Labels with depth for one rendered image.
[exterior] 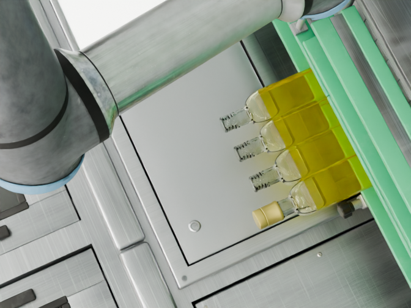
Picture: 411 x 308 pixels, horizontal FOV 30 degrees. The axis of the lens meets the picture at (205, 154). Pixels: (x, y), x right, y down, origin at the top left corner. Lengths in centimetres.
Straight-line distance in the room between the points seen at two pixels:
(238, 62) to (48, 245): 50
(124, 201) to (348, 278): 44
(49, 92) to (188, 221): 71
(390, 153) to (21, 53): 67
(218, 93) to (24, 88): 79
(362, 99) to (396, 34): 12
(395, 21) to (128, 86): 56
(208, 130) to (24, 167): 69
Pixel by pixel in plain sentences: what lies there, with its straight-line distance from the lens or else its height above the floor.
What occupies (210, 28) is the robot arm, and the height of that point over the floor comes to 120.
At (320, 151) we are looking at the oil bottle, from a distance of 130.
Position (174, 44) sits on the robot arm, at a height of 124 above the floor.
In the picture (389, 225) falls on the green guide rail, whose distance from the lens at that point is 137.
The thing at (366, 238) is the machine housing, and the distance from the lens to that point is 149.
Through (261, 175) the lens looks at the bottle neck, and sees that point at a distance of 129.
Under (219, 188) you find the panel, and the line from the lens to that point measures 143.
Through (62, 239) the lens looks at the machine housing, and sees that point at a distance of 144.
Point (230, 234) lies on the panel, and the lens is 141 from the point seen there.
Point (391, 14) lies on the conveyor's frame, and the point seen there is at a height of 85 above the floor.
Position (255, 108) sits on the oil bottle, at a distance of 132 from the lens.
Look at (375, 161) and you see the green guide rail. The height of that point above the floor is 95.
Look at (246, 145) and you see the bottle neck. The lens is 131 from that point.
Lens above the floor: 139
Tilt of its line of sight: 9 degrees down
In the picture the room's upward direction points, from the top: 114 degrees counter-clockwise
